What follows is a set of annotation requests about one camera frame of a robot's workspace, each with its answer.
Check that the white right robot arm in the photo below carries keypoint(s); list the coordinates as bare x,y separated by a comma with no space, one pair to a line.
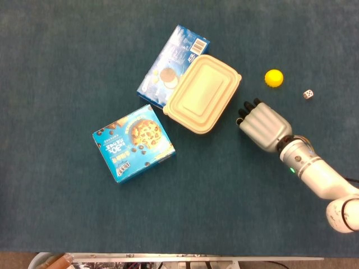
317,173

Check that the white round bin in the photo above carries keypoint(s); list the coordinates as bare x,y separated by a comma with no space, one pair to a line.
33,262

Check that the brown packet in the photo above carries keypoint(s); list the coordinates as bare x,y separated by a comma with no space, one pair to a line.
56,261

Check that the yellow ball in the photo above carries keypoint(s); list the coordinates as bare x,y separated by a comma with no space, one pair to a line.
274,78

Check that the grey metal table edge bar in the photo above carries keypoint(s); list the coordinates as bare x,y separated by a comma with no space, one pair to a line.
168,258

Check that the blue chocolate chip cookie box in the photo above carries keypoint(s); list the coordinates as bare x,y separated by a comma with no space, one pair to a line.
131,157

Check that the teal felt table cloth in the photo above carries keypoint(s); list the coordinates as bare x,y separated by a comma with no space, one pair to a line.
56,70

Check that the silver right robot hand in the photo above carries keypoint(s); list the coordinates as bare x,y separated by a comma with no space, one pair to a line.
266,129

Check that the blue Oreo cookie box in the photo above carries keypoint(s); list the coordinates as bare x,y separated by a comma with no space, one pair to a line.
179,47

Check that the small white die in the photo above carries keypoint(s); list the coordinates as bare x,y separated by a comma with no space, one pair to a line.
308,94

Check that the beige lidded plastic container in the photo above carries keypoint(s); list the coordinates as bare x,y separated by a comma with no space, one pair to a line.
204,92

